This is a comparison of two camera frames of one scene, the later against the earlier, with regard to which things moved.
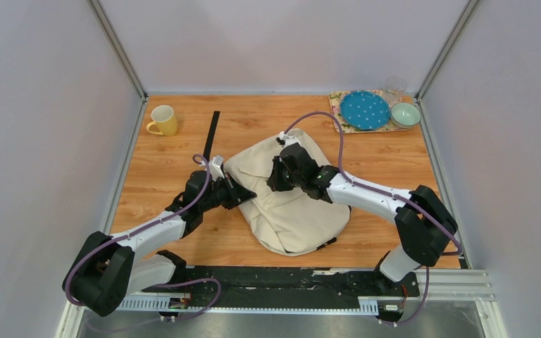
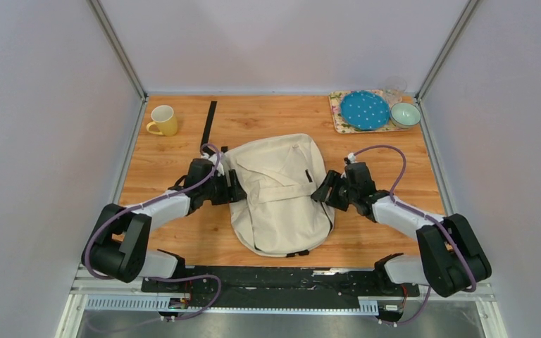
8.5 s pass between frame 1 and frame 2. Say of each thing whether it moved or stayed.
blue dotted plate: stayed
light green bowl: stayed
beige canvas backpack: moved
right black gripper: moved
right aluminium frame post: stayed
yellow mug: stayed
